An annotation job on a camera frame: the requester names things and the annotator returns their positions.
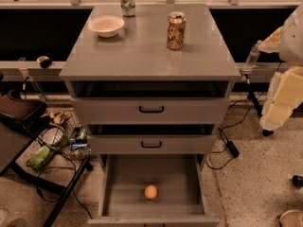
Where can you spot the middle grey drawer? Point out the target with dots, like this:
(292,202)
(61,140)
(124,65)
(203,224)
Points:
(152,139)

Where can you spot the bottom grey open drawer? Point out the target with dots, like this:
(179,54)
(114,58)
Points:
(180,201)

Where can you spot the clear plastic water bottle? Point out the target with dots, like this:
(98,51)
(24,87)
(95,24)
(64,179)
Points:
(252,59)

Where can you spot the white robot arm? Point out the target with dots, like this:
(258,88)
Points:
(291,39)

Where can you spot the green white can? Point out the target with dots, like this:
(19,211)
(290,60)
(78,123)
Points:
(128,7)

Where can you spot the white bowl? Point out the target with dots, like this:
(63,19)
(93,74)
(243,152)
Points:
(106,26)

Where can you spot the white round container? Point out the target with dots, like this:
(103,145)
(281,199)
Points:
(53,136)

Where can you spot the shoe at right edge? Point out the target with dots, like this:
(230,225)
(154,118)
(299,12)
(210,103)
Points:
(291,218)

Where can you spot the orange soda can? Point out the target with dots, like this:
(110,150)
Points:
(176,30)

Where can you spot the grey drawer cabinet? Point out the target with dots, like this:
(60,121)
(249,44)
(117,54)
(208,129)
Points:
(139,52)

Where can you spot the top grey drawer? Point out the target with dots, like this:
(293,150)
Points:
(150,102)

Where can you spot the blue small can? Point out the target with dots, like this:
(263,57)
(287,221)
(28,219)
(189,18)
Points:
(78,146)

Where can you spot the black power adapter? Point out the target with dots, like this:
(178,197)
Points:
(232,148)

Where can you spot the black stand leg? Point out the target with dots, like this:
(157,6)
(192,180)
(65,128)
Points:
(252,97)

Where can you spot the orange fruit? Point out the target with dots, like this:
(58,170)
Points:
(151,192)

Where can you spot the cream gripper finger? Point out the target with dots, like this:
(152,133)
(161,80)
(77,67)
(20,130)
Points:
(285,94)
(271,43)

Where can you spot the black side table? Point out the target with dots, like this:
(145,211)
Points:
(22,122)

